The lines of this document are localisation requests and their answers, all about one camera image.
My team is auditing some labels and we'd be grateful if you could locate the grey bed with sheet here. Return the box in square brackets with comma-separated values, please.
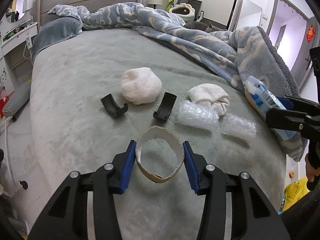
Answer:
[30, 28, 286, 239]

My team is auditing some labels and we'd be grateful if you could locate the large white tissue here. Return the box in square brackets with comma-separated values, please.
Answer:
[120, 67, 162, 105]

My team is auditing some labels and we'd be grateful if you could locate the white power strip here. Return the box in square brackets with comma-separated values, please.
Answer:
[25, 34, 33, 49]

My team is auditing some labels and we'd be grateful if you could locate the cardboard tape roll ring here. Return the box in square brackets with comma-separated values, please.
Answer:
[135, 125, 186, 184]

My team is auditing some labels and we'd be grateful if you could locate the white dressing table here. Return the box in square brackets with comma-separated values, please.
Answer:
[1, 22, 39, 98]

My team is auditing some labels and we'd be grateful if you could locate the blue grey pillow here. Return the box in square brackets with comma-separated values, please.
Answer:
[31, 17, 83, 62]

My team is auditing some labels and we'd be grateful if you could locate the grey floor cushion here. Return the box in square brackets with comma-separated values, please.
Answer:
[2, 80, 31, 122]

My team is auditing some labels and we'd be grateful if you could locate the blue white tissue pack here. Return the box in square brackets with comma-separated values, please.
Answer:
[245, 76, 305, 142]

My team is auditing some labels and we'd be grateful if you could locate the bubble wrap piece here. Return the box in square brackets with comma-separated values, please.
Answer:
[221, 114, 257, 140]
[177, 100, 219, 131]

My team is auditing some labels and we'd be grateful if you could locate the small white tissue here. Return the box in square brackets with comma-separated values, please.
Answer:
[188, 83, 230, 116]

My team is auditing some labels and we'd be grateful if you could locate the bedside table lamp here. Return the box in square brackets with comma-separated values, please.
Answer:
[147, 0, 163, 9]

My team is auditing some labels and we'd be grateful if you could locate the yellow plastic bag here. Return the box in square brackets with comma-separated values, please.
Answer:
[279, 177, 310, 212]

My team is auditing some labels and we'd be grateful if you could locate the round mirror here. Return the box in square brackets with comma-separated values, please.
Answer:
[4, 0, 25, 22]

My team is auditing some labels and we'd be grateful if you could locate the white door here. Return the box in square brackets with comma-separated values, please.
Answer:
[266, 0, 317, 91]

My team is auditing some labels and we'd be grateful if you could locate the blue patterned fleece blanket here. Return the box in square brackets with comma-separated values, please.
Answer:
[47, 2, 309, 163]

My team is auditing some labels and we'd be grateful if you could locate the black plastic clip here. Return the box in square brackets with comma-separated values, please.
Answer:
[100, 94, 129, 119]
[153, 92, 177, 122]

